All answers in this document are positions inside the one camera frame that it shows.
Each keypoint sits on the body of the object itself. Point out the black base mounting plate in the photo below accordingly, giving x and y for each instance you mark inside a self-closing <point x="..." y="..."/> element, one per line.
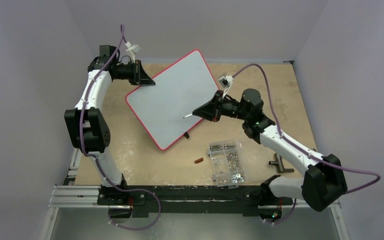
<point x="142" y="200"/>

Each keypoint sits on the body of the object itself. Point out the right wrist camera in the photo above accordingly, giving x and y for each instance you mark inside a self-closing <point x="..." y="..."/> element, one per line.
<point x="226" y="81"/>

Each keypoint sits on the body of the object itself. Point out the clear plastic screw box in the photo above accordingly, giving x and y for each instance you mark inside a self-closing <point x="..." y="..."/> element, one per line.
<point x="238" y="162"/>

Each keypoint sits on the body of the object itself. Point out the black metal clamp tool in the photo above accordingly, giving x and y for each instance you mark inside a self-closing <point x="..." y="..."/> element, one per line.
<point x="277" y="162"/>

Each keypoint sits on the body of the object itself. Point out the aluminium frame rail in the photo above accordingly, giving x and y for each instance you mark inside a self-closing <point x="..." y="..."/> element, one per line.
<point x="76" y="215"/>

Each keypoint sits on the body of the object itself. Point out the red marker cap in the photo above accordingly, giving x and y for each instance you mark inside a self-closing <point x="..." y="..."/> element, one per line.
<point x="199" y="160"/>

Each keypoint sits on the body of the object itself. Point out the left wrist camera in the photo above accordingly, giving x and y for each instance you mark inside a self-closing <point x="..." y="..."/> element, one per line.
<point x="132" y="50"/>

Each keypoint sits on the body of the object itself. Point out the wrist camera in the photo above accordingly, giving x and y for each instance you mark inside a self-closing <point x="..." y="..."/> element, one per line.
<point x="226" y="81"/>
<point x="132" y="50"/>

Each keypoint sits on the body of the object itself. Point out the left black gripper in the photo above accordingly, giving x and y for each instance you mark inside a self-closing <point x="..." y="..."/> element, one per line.
<point x="140" y="77"/>

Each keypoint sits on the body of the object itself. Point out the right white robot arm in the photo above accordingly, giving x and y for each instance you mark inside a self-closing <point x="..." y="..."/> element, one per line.
<point x="322" y="179"/>

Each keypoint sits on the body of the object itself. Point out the black whiteboard clip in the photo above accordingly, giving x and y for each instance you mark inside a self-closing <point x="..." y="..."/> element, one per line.
<point x="186" y="135"/>

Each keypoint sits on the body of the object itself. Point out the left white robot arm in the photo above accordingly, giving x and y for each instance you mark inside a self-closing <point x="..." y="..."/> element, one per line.
<point x="86" y="125"/>

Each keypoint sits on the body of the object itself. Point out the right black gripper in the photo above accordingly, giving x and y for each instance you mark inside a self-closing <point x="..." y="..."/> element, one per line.
<point x="217" y="106"/>

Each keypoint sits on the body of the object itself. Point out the pink framed whiteboard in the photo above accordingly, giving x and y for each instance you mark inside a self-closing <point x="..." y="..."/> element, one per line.
<point x="179" y="89"/>

